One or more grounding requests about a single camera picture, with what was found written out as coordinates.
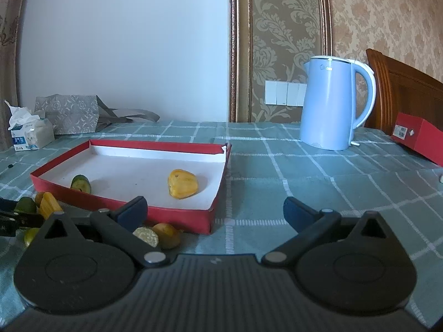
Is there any yellow pepper piece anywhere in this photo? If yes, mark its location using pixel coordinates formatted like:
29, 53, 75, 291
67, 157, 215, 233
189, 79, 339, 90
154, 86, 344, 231
37, 193, 63, 220

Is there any dark sugarcane piece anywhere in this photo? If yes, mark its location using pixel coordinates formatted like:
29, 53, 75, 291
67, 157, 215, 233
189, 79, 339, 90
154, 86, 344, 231
132, 226, 160, 248

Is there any red cardboard tray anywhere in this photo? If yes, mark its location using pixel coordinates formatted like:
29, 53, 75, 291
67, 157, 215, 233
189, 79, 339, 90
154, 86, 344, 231
30, 139, 232, 235

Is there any yellow jackfruit piece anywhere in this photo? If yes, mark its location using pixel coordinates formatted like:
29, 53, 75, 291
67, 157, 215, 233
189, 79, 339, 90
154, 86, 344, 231
168, 169, 200, 200

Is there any beige curtain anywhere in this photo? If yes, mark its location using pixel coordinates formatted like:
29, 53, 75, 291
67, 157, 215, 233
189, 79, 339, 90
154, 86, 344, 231
0, 0, 32, 153

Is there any red cardboard box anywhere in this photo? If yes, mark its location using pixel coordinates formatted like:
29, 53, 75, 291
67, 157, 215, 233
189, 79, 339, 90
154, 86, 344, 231
391, 112, 443, 167

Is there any grey patterned gift bag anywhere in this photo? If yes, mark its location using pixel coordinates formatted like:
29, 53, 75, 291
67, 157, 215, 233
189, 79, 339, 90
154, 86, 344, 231
34, 94, 160, 135

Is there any green fruit chunk with stem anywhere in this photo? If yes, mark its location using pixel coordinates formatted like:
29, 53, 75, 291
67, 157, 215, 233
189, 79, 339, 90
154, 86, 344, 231
13, 196, 38, 215

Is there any green cucumber chunk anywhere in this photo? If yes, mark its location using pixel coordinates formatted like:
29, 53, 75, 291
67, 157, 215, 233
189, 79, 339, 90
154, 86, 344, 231
70, 174, 92, 194

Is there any white wall switch panel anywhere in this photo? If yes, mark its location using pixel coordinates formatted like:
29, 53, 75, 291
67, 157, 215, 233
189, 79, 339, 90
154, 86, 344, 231
265, 79, 307, 107

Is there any green checkered tablecloth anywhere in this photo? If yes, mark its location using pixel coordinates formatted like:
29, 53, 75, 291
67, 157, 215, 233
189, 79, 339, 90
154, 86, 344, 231
0, 119, 443, 332

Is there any white tissue pack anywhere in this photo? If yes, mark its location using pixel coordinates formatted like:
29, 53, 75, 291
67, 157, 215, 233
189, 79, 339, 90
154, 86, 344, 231
4, 100, 56, 153

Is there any wooden headboard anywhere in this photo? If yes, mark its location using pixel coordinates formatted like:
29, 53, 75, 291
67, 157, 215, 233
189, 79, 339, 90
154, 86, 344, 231
363, 48, 443, 135

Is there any round green fruit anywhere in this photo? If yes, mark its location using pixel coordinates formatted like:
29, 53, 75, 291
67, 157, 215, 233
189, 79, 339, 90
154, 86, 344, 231
22, 227, 40, 248

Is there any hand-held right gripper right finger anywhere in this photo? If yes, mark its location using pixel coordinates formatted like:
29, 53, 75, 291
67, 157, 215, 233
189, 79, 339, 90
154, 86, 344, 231
261, 196, 402, 267

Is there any gilded wall frame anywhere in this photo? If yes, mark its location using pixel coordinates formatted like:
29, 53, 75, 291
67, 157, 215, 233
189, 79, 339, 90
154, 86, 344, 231
228, 0, 333, 123

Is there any light blue electric kettle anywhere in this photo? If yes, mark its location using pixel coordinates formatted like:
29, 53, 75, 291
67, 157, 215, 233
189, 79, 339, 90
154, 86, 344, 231
298, 55, 377, 151

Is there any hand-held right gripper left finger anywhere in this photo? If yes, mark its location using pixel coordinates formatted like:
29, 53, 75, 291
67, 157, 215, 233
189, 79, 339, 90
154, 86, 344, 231
35, 196, 167, 268

